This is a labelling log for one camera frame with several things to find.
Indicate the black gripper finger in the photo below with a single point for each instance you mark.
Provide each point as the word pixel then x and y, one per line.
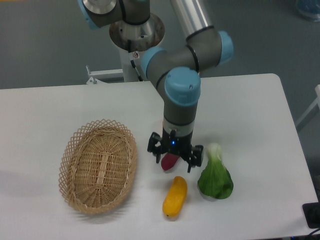
pixel 195 157
pixel 155 146

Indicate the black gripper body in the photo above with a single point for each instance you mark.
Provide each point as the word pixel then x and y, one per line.
pixel 177 145

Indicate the yellow mango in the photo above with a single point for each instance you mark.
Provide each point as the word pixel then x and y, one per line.
pixel 175 197

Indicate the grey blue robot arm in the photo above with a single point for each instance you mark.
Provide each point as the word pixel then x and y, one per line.
pixel 175 75

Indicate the purple sweet potato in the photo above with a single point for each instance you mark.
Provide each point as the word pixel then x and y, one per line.
pixel 169 161

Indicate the green bok choy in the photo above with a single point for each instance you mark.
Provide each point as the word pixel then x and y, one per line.
pixel 215 180

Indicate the woven wicker basket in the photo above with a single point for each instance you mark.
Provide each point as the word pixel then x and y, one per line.
pixel 98 167

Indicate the black device at table edge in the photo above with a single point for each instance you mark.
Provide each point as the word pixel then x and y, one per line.
pixel 312 214

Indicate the blue object top right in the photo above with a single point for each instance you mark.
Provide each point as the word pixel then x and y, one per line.
pixel 309 9

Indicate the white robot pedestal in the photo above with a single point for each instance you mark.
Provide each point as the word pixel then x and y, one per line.
pixel 132 41

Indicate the white frame at right edge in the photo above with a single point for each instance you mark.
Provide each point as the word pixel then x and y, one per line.
pixel 310 111

